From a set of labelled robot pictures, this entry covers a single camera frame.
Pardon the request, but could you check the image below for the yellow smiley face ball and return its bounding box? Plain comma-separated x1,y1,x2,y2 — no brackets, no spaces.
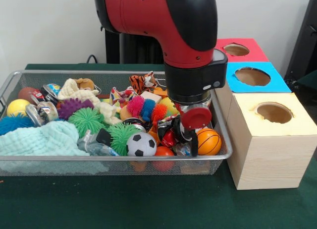
159,97,179,115

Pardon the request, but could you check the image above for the silver soda can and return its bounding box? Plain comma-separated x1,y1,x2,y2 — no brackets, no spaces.
157,114,190,148

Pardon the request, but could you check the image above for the green spiky ball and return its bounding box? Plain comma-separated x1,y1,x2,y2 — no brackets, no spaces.
107,122,139,156
67,108,108,138

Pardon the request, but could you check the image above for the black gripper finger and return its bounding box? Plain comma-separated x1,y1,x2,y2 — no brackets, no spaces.
188,128,199,158

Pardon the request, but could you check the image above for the orange tiger plush toy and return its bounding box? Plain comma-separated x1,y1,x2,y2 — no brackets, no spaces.
129,70,165,95

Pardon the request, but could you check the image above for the silver mesh bin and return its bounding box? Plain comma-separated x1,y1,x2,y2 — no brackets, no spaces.
0,69,233,177

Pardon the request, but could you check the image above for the wooden box with three holes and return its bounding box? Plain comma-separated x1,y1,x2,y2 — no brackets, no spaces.
214,38,317,190

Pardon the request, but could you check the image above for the black flat panel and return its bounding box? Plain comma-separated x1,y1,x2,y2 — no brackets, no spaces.
284,0,317,83

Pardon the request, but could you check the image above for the black and white soccer ball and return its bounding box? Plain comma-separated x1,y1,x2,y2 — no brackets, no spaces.
126,132,158,157

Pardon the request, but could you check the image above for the plain yellow ball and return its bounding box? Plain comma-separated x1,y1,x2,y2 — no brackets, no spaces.
6,99,32,117

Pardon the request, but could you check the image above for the red rubber ball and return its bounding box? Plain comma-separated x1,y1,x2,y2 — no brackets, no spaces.
154,146,175,157

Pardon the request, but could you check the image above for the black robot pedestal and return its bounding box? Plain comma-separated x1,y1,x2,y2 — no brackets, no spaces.
100,25,165,64

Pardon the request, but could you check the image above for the orange basketball toy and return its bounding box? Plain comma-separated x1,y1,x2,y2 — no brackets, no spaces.
197,128,222,156

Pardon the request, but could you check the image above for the blue spiky ball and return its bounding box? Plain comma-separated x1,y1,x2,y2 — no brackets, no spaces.
0,114,34,137

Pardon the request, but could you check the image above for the mint green cloth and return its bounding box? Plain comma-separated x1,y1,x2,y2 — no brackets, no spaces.
0,120,90,157

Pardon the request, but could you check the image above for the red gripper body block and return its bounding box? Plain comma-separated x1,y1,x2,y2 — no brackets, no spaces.
175,104,212,130

